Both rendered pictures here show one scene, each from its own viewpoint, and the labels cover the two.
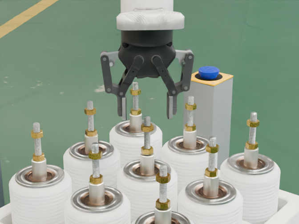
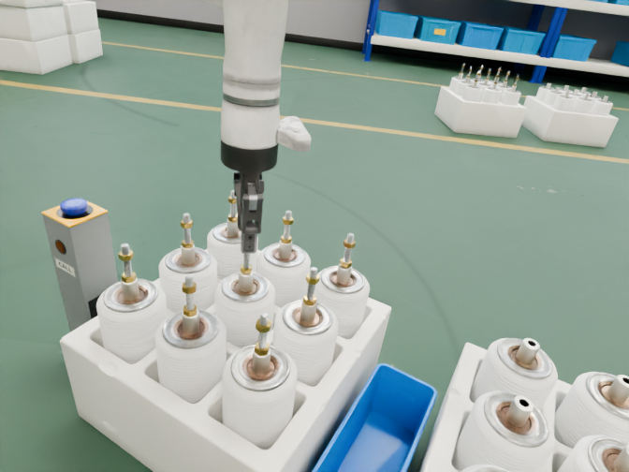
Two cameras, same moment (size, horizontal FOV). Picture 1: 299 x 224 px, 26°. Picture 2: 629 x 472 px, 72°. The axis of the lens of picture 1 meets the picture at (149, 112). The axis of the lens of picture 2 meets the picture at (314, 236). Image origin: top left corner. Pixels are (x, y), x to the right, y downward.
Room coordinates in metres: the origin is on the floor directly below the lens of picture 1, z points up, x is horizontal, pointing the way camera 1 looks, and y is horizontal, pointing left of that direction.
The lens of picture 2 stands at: (0.92, 0.56, 0.68)
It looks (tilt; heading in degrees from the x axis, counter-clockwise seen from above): 31 degrees down; 258
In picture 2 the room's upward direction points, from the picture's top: 7 degrees clockwise
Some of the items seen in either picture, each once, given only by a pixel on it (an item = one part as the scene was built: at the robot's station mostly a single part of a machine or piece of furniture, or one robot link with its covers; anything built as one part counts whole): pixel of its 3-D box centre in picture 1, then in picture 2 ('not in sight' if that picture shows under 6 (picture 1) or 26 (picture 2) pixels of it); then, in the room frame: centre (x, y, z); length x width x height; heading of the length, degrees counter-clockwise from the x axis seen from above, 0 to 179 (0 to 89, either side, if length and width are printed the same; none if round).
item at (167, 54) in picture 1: (147, 45); (248, 168); (0.91, 0.00, 0.45); 0.08 x 0.08 x 0.09
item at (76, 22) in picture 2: not in sight; (55, 14); (2.21, -3.02, 0.27); 0.39 x 0.39 x 0.18; 81
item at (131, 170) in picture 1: (147, 170); (245, 287); (0.91, 0.00, 0.25); 0.08 x 0.08 x 0.01
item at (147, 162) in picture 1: (147, 163); (245, 280); (0.91, 0.00, 0.26); 0.02 x 0.02 x 0.03
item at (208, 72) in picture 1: (208, 74); (74, 208); (1.19, -0.11, 0.32); 0.04 x 0.04 x 0.02
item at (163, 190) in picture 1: (163, 191); (347, 254); (0.75, -0.02, 0.30); 0.01 x 0.01 x 0.08
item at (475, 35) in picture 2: not in sight; (475, 35); (-1.50, -4.20, 0.36); 0.50 x 0.38 x 0.21; 80
